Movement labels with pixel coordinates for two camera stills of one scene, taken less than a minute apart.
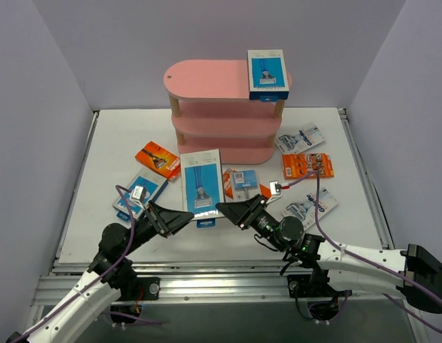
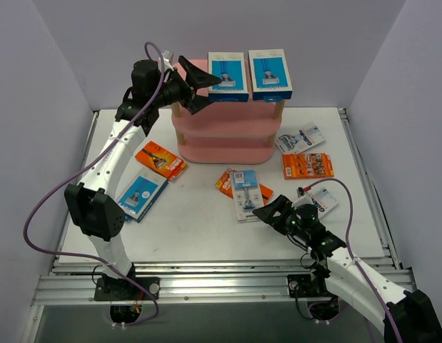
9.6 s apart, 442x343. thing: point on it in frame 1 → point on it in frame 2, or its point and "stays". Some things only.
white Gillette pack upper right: x=300 y=139 stays
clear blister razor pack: x=244 y=184 stays
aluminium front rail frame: x=216 y=283 stays
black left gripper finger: x=166 y=221 → x=196 y=77
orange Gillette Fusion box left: x=160 y=160 stays
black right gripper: x=250 y=213 → x=280 y=218
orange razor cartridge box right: x=296 y=165 stays
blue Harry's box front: x=203 y=186 → x=230 y=67
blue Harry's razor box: x=267 y=76 stays
